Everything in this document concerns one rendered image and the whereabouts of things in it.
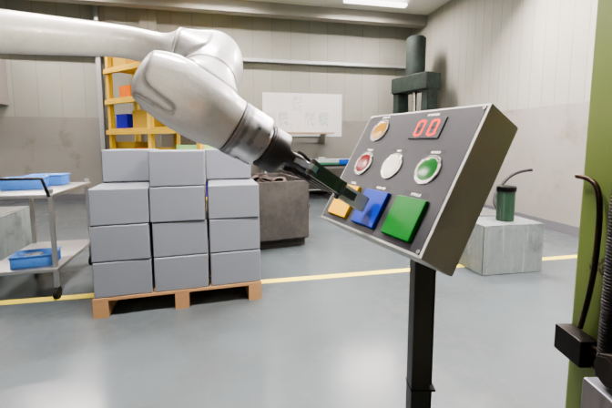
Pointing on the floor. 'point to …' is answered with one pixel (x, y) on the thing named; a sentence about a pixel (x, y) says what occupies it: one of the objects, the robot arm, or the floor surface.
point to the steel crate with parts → (282, 209)
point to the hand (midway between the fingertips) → (351, 197)
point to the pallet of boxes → (172, 226)
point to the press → (415, 79)
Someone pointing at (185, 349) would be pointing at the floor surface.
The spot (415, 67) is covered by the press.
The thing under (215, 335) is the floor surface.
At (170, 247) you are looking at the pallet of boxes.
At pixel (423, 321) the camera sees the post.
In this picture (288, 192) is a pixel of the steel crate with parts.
